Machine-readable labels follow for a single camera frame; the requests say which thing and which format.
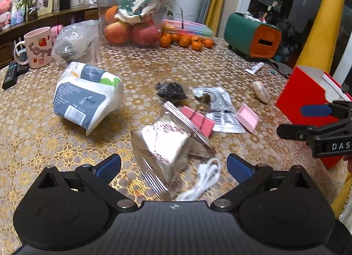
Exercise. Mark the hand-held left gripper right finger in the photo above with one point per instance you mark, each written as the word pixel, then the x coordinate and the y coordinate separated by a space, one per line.
pixel 239 168

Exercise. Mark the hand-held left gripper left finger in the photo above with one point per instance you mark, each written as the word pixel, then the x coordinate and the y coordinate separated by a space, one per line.
pixel 108 168

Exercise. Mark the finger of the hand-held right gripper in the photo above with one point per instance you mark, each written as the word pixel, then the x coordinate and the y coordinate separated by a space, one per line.
pixel 291 132
pixel 316 110

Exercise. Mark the red cardboard box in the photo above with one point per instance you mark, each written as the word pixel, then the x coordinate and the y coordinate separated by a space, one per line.
pixel 299 98

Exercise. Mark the white printed foil packet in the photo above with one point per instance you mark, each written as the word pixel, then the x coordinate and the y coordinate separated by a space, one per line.
pixel 225 119

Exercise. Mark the light pink binder clip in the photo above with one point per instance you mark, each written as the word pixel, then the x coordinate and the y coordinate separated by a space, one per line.
pixel 247 117

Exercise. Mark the small white oblong object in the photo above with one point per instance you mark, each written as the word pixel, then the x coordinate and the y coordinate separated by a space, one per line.
pixel 260 91

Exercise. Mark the dark grey pouch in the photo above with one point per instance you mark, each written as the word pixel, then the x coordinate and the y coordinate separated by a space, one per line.
pixel 280 68

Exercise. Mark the silver foil bags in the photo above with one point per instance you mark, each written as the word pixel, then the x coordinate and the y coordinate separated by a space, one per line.
pixel 162 147

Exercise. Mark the white tube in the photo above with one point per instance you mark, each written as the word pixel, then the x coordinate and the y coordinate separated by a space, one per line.
pixel 255 68

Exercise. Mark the white and blue tissue pack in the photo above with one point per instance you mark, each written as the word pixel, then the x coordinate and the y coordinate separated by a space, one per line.
pixel 82 98

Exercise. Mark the yellow chair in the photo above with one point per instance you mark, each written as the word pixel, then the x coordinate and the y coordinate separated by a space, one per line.
pixel 327 24

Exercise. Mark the clear bag of black pieces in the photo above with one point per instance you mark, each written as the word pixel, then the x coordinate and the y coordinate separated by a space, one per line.
pixel 170 90

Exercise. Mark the green and orange desk organizer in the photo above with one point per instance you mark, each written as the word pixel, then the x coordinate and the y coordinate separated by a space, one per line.
pixel 239 32

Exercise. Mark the makeup brush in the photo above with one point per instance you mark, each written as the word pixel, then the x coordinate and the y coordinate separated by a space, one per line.
pixel 274 4

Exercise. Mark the pile of tangerines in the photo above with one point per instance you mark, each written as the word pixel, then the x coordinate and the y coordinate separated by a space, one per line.
pixel 196 44

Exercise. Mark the short black remote control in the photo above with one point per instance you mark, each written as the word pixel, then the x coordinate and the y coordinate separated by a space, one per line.
pixel 22 69

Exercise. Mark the clear plastic bag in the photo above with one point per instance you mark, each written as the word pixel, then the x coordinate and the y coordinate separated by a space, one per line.
pixel 74 40

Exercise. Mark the red apple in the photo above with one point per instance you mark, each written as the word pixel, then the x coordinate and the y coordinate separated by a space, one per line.
pixel 117 33
pixel 144 35

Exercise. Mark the long black remote control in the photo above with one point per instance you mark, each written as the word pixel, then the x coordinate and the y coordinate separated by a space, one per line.
pixel 9 75

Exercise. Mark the pink strawberry mug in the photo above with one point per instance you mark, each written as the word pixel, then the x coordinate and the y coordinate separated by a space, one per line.
pixel 35 49

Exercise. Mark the pastel plastic storage box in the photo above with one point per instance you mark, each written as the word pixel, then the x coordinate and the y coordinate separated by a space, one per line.
pixel 189 28

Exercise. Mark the small pink toy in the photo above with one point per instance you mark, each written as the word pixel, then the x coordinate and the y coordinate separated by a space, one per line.
pixel 56 32

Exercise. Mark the yellow curtain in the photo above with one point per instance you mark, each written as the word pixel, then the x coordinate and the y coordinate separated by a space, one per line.
pixel 217 2

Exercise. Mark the orange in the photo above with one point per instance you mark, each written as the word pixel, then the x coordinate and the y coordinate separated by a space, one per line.
pixel 111 14

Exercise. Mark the wooden cabinet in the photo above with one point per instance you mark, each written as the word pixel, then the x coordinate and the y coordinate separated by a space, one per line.
pixel 79 14

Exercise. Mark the clear glass fruit bowl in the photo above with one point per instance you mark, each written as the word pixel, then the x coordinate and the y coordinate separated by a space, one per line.
pixel 102 5

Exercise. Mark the small potted plant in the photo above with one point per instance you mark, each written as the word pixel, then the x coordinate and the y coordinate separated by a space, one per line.
pixel 32 14

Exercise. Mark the black speaker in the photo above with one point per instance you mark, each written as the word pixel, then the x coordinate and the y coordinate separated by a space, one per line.
pixel 65 0

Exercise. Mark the colourful picture card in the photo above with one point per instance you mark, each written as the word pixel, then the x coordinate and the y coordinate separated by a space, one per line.
pixel 18 14

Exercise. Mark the pink plush toy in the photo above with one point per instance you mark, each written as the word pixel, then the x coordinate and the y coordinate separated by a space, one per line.
pixel 5 10

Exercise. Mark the wooden photo frame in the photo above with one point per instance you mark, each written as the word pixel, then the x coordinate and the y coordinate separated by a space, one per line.
pixel 44 3

